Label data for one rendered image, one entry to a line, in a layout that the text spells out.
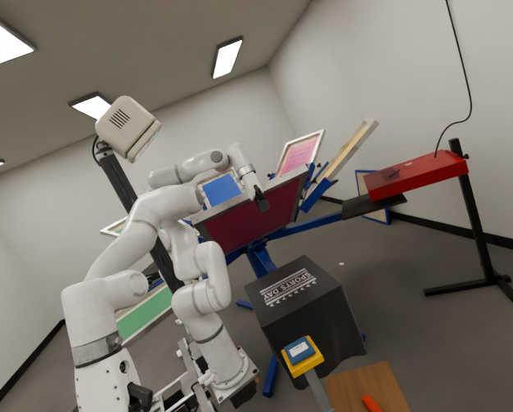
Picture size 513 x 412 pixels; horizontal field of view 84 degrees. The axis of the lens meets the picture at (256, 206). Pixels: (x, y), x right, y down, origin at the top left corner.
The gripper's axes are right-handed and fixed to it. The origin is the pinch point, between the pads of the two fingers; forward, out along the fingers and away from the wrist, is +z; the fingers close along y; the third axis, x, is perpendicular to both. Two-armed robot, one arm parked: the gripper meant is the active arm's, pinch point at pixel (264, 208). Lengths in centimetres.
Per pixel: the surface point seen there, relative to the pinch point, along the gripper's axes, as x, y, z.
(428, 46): 200, -93, -68
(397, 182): 102, -71, 19
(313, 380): -12, -4, 68
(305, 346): -9, -1, 54
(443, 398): 52, -54, 139
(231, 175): 20, -257, -75
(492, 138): 200, -85, 23
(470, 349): 90, -69, 135
